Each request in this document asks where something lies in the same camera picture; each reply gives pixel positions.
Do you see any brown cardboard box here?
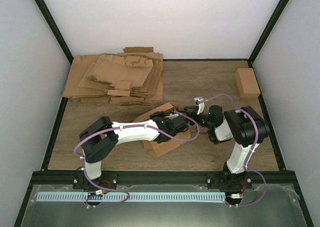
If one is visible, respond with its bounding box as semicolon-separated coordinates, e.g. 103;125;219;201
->
234;67;261;99
133;102;191;157

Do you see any stack of flat cardboard blanks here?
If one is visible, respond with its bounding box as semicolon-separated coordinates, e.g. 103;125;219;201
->
62;47;164;106

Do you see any light blue slotted strip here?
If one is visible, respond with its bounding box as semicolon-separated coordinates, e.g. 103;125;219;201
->
36;191;226;203

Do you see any clear acrylic front plate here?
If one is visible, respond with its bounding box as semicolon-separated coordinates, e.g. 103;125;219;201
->
21;184;307;227

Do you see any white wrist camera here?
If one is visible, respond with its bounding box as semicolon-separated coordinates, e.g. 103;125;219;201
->
194;96;205;115
166;113;185;124

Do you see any black right corner frame post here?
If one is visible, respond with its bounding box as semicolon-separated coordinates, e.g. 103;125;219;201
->
247;0;290;68

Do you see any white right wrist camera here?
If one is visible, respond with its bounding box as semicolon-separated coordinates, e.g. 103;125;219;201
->
194;96;205;115

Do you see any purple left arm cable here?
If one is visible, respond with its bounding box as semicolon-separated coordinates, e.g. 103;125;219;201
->
74;113;200;209

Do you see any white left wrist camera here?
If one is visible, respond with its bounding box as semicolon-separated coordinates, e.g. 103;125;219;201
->
166;113;185;124

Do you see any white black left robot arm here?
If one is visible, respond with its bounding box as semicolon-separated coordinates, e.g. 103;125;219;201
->
79;111;189;189

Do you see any folded brown cardboard box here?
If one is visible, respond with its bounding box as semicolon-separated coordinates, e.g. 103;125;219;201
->
234;67;261;99

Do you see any black left corner frame post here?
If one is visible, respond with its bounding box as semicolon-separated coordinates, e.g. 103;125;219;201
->
34;0;74;64

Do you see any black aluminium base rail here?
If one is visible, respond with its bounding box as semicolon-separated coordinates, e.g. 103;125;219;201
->
29;170;297;191

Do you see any black corner frame post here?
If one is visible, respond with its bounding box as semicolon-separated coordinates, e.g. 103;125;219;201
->
247;0;290;68
34;0;74;64

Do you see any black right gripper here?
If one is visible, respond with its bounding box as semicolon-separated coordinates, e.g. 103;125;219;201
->
182;107;213;130

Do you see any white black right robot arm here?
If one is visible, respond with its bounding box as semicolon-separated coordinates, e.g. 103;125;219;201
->
182;105;270;189

